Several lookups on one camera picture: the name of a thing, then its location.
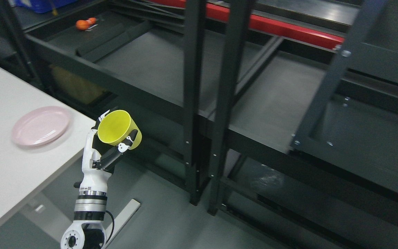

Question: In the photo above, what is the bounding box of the grey metal shelf rack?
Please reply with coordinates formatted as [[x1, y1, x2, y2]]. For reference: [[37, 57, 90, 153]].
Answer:
[[292, 0, 398, 175]]

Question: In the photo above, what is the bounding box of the orange toy on shelf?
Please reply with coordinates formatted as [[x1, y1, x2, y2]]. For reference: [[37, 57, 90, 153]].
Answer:
[[75, 17, 97, 30]]

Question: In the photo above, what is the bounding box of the blue plastic crate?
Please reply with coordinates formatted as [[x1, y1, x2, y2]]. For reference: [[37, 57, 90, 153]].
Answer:
[[15, 0, 77, 14]]

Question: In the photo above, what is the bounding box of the yellow plastic cup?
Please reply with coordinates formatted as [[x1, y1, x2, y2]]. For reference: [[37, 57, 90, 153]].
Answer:
[[97, 109, 142, 150]]

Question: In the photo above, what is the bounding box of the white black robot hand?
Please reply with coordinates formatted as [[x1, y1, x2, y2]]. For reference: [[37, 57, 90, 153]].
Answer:
[[78, 109, 133, 193]]

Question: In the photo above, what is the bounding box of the black metal shelf rack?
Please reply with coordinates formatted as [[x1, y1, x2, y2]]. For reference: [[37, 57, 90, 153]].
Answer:
[[0, 0, 398, 249]]

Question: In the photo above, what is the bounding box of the pink plastic plate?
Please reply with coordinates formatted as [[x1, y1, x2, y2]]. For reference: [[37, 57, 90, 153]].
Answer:
[[11, 106, 71, 147]]

